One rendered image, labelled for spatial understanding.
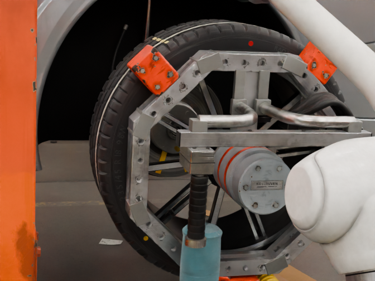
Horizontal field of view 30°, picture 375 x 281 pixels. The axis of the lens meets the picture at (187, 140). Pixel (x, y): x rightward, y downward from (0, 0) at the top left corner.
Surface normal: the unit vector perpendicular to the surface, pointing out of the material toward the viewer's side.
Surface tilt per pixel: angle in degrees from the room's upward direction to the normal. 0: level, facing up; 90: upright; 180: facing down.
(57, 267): 0
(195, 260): 88
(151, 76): 90
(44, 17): 90
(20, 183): 90
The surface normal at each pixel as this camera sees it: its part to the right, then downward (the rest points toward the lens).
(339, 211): -0.08, 0.18
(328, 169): -0.16, -0.56
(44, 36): 0.26, 0.22
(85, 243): 0.06, -0.97
